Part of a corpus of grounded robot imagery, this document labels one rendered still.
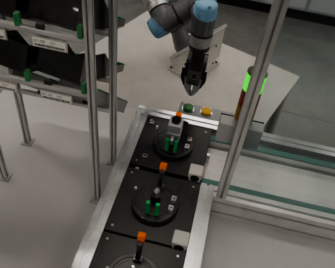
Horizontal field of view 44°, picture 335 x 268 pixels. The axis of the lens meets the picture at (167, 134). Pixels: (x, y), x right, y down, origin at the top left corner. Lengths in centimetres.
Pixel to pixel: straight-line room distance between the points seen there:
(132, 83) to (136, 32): 41
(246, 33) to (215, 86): 221
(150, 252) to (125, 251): 7
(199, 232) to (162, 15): 72
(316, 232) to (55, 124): 100
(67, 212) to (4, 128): 46
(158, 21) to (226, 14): 287
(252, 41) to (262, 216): 274
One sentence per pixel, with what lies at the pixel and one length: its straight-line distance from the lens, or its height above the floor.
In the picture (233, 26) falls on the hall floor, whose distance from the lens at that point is 409.
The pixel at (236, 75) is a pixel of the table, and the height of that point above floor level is 86.
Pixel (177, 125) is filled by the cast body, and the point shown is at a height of 109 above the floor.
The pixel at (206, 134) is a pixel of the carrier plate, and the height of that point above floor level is 97.
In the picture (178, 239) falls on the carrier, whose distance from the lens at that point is 117.
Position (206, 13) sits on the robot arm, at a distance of 132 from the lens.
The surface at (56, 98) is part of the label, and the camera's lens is 110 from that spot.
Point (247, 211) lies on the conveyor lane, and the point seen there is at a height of 92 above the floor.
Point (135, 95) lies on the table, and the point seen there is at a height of 86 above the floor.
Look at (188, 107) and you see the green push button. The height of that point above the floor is 97.
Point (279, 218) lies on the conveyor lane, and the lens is 136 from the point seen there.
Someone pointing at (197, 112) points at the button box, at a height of 96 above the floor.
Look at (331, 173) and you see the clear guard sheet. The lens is 121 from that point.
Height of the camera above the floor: 199
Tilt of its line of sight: 45 degrees down
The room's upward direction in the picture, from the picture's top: 8 degrees clockwise
